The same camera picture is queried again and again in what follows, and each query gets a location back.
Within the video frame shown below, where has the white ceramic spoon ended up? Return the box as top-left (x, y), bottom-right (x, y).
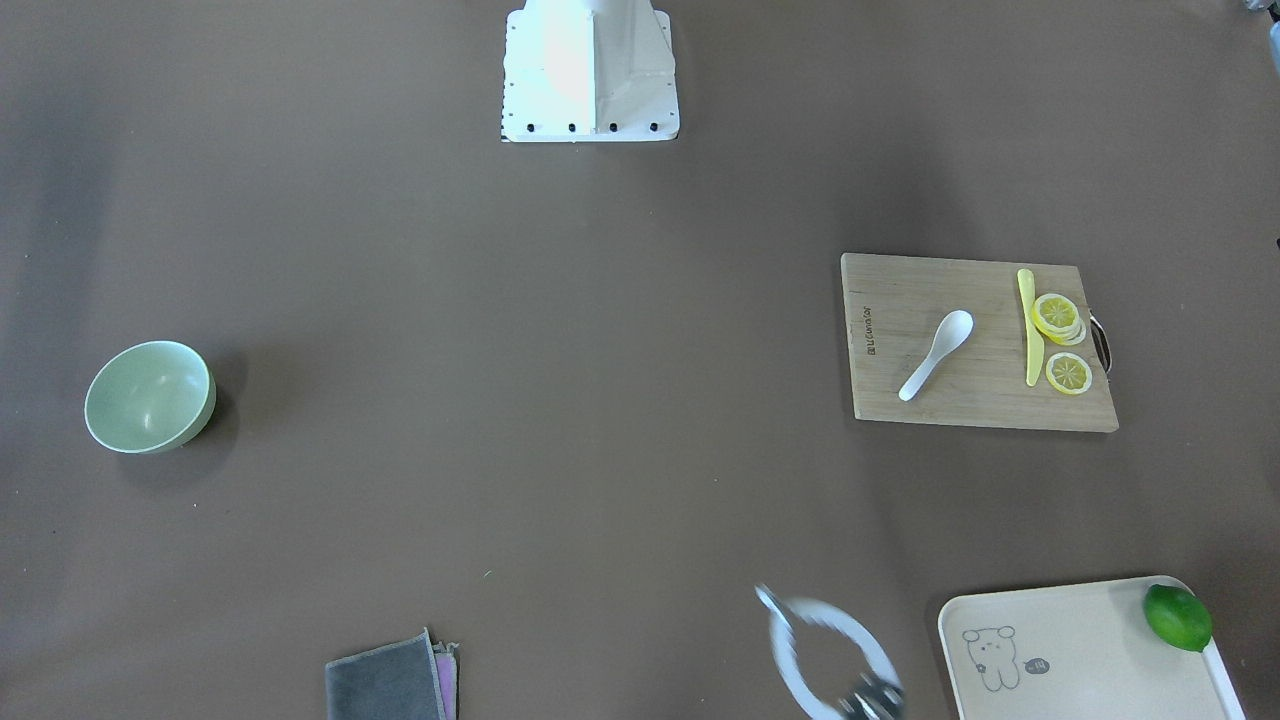
top-left (899, 309), bottom-right (975, 402)

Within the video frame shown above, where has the green ceramic bowl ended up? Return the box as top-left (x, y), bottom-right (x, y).
top-left (83, 340), bottom-right (218, 455)

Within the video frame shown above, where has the wooden cutting board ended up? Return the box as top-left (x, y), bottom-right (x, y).
top-left (840, 252), bottom-right (1119, 433)

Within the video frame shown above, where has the grey folded cloth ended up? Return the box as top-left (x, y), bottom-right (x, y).
top-left (325, 628), bottom-right (460, 719)

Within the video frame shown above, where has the single lemon slice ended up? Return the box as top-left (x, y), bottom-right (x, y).
top-left (1044, 352), bottom-right (1093, 396)

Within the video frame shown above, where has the beige tray with bear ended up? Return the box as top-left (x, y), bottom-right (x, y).
top-left (938, 575), bottom-right (1244, 719)

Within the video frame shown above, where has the green lime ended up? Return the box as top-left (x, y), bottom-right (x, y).
top-left (1142, 584), bottom-right (1213, 653)

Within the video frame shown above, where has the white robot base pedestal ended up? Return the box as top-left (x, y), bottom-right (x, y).
top-left (500, 1), bottom-right (681, 143)

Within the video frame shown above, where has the blurred white ring object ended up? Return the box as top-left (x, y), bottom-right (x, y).
top-left (754, 583), bottom-right (908, 719)

